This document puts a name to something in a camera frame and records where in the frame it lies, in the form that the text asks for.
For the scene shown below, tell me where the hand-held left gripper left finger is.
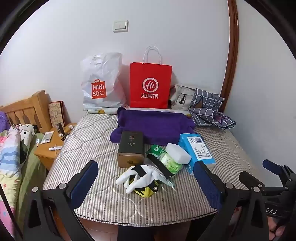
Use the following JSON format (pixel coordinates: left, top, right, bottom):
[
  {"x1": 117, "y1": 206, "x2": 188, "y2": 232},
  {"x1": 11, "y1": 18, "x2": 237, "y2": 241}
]
[{"x1": 23, "y1": 160, "x2": 99, "y2": 241}]

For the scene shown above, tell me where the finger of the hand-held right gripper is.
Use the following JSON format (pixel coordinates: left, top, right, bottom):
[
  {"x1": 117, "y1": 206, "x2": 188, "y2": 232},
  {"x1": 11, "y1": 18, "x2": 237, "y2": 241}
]
[
  {"x1": 262, "y1": 159, "x2": 289, "y2": 176},
  {"x1": 239, "y1": 171, "x2": 266, "y2": 189}
]

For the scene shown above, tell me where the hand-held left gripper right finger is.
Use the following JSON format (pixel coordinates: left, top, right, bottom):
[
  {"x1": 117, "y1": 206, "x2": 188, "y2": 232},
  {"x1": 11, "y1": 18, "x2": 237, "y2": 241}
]
[{"x1": 194, "y1": 160, "x2": 270, "y2": 241}]

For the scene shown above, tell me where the white sponge block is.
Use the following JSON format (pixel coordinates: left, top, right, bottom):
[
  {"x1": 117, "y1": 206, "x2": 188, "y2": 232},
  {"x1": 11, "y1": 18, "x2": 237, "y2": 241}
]
[{"x1": 166, "y1": 143, "x2": 192, "y2": 165}]

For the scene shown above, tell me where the white glove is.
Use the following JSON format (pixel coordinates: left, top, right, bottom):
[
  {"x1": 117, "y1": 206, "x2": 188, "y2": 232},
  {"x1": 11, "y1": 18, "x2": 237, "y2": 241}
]
[{"x1": 116, "y1": 165, "x2": 167, "y2": 194}]

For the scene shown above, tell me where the yellow mesh pouch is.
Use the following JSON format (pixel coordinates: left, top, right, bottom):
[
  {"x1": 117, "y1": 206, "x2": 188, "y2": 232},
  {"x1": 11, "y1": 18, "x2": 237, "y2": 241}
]
[{"x1": 132, "y1": 178, "x2": 160, "y2": 198}]

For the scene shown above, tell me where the person's right hand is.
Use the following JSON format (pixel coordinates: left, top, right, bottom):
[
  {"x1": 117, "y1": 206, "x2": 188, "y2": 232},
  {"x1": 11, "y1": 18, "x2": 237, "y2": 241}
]
[{"x1": 269, "y1": 217, "x2": 296, "y2": 241}]

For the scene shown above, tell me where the blue tissue pack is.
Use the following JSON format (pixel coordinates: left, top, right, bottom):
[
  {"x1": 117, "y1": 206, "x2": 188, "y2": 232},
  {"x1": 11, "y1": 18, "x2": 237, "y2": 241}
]
[{"x1": 178, "y1": 133, "x2": 216, "y2": 175}]

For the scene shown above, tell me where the black elastic band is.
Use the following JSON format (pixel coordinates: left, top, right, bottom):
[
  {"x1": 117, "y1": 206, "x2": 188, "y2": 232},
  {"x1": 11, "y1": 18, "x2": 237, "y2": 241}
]
[{"x1": 147, "y1": 153, "x2": 176, "y2": 181}]

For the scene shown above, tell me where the wooden bedside table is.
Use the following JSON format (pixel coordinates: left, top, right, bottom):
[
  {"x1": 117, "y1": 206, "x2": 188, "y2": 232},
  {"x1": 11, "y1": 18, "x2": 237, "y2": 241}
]
[{"x1": 37, "y1": 123, "x2": 78, "y2": 171}]

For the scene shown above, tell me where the green bed sheet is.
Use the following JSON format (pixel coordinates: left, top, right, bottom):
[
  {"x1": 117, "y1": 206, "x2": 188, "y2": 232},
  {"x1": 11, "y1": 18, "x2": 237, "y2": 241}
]
[{"x1": 17, "y1": 133, "x2": 48, "y2": 223}]

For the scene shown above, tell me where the striped mattress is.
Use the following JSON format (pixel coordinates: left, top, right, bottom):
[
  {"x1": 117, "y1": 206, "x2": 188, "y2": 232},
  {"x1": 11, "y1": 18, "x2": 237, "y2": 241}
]
[{"x1": 43, "y1": 111, "x2": 262, "y2": 226}]

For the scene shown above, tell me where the white sachet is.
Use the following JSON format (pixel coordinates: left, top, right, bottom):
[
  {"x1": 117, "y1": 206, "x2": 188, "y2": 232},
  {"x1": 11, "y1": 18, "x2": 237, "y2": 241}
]
[{"x1": 41, "y1": 131, "x2": 54, "y2": 144}]

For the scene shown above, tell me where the dark green tin box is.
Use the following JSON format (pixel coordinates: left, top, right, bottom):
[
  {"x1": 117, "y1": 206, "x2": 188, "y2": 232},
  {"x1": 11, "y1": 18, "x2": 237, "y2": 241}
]
[{"x1": 117, "y1": 130, "x2": 146, "y2": 168}]

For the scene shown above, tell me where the grey checked cloth pink star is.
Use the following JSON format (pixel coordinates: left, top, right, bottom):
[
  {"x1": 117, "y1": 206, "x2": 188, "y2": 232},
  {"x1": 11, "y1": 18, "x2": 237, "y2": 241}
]
[{"x1": 188, "y1": 107, "x2": 237, "y2": 128}]

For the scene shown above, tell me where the duck print rolled sheet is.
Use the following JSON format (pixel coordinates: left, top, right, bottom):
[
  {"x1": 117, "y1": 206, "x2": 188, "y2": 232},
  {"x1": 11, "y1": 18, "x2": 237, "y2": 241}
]
[{"x1": 87, "y1": 108, "x2": 192, "y2": 115}]

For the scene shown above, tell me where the purple towel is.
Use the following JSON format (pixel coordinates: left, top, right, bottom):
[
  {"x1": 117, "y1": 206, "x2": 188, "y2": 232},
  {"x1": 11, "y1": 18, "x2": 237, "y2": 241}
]
[{"x1": 110, "y1": 107, "x2": 196, "y2": 146}]

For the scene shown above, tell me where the patterned hardcover book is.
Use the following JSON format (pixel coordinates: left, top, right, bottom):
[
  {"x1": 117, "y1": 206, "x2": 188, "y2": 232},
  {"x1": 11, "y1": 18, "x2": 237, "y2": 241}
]
[{"x1": 48, "y1": 100, "x2": 65, "y2": 128}]

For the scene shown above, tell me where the colourful printed blanket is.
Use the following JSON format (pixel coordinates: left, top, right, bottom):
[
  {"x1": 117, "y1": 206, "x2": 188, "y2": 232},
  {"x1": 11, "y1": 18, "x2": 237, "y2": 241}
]
[{"x1": 0, "y1": 128, "x2": 23, "y2": 241}]

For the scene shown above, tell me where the grey checked cloth bag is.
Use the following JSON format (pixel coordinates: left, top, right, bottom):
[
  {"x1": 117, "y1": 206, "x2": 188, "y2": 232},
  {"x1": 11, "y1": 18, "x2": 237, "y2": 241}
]
[{"x1": 193, "y1": 88, "x2": 225, "y2": 109}]

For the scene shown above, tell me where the beige canvas bag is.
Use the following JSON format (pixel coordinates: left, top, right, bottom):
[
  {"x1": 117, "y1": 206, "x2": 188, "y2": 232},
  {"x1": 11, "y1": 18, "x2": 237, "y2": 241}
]
[{"x1": 170, "y1": 84, "x2": 197, "y2": 110}]

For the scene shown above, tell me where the wooden headboard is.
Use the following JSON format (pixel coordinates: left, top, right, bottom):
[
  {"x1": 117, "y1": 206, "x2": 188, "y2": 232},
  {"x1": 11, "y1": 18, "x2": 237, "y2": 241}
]
[{"x1": 0, "y1": 90, "x2": 52, "y2": 133}]

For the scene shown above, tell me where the white plastic shopping bag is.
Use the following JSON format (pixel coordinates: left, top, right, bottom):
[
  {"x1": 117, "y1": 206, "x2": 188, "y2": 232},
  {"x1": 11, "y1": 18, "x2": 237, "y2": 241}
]
[{"x1": 80, "y1": 52, "x2": 127, "y2": 111}]

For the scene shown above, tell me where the red paper bag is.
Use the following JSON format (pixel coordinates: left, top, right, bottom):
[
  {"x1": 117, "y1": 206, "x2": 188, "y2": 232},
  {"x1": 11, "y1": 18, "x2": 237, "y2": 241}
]
[{"x1": 129, "y1": 46, "x2": 173, "y2": 109}]

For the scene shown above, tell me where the brown wooden door frame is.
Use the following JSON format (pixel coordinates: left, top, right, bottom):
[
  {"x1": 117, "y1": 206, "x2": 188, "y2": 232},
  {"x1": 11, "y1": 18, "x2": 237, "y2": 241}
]
[{"x1": 220, "y1": 0, "x2": 239, "y2": 116}]

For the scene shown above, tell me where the white light switch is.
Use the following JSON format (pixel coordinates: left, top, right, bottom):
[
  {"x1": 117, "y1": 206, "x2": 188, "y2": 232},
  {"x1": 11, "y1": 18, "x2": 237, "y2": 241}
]
[{"x1": 113, "y1": 20, "x2": 129, "y2": 32}]

